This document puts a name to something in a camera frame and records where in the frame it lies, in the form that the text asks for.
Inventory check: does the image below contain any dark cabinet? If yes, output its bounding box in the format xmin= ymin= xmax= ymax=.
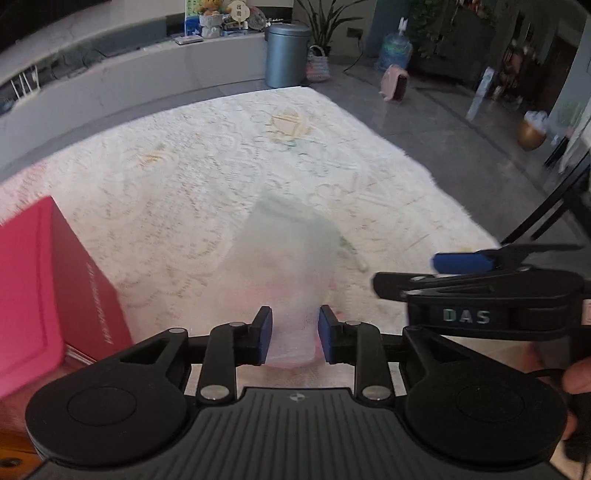
xmin=416 ymin=1 xmax=497 ymax=86

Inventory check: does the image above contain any red lidded candy box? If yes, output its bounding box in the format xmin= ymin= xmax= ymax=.
xmin=1 ymin=197 xmax=132 ymax=397

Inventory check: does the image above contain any tall green floor plant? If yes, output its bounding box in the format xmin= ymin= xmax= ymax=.
xmin=295 ymin=0 xmax=366 ymax=48

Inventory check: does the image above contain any golden round pot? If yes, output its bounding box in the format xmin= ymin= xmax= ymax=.
xmin=517 ymin=111 xmax=548 ymax=152

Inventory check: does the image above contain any white marble tv console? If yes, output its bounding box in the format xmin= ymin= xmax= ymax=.
xmin=0 ymin=32 xmax=279 ymax=169

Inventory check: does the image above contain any round paper fan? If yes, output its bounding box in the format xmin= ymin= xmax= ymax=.
xmin=228 ymin=0 xmax=250 ymax=23

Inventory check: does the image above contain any blue metal trash bin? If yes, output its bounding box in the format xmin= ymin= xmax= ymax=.
xmin=264 ymin=23 xmax=311 ymax=88

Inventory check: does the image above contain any brown teddy bear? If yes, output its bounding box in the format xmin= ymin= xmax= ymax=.
xmin=198 ymin=0 xmax=222 ymax=16

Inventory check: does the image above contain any white lace tablecloth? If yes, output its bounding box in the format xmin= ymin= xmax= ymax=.
xmin=1 ymin=87 xmax=494 ymax=340

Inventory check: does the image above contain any pink marshmallow bag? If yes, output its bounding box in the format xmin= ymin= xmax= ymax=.
xmin=207 ymin=194 xmax=339 ymax=369

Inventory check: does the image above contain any pink small heater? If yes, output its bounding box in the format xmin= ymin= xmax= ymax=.
xmin=380 ymin=65 xmax=409 ymax=102

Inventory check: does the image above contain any blue water jug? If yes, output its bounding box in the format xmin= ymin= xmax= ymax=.
xmin=375 ymin=18 xmax=413 ymax=72

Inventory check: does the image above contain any pink woven basket bag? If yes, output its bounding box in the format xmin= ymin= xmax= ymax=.
xmin=305 ymin=45 xmax=331 ymax=83

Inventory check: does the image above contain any person right hand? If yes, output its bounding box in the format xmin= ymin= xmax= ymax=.
xmin=562 ymin=358 xmax=591 ymax=440

